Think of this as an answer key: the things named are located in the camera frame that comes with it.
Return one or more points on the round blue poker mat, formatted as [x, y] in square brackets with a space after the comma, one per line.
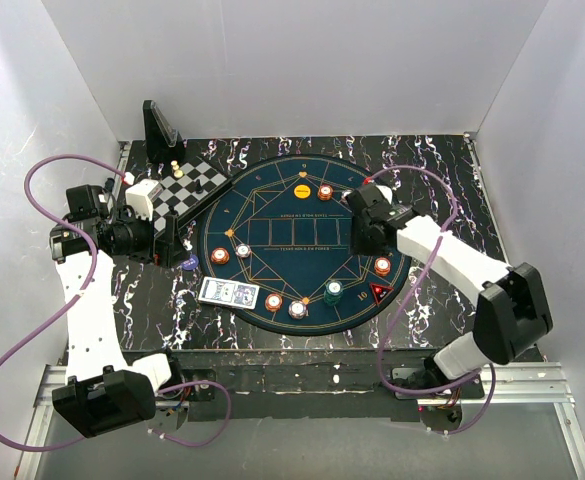
[297, 245]

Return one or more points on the red chip stack bottom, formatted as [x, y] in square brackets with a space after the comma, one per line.
[273, 302]

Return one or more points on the playing card deck box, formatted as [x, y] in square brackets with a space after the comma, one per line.
[228, 293]

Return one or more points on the green chip stack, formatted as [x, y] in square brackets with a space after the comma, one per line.
[333, 292]

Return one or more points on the red triangle big blind button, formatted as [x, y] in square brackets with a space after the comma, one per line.
[380, 292]

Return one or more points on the black card holder stand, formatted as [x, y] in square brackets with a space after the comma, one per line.
[164, 143]

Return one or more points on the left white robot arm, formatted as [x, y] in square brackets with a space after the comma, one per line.
[104, 392]

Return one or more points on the black white chessboard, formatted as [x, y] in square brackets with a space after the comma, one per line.
[179, 195]

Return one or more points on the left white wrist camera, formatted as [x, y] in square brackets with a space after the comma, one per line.
[140, 197]

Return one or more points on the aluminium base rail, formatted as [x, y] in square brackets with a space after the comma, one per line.
[529, 431]

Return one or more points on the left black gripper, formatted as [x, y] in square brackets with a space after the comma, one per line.
[168, 252]

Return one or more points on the blue chip stack top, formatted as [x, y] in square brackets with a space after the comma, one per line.
[344, 195]

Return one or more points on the black chess pawn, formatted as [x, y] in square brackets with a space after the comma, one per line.
[199, 186]

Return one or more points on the red chip stack top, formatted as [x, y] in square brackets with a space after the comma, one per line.
[325, 192]

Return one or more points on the cream chess pawn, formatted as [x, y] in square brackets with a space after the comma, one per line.
[177, 172]

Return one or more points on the blue small blind button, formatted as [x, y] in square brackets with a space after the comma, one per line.
[190, 264]

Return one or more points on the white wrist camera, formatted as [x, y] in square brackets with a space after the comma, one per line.
[140, 197]
[385, 191]

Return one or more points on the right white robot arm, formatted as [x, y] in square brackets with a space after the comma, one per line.
[511, 307]

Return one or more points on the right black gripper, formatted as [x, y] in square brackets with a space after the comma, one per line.
[358, 247]

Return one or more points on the orange dealer button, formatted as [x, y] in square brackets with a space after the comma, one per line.
[302, 191]

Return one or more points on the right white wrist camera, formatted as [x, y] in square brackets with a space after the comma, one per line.
[385, 191]

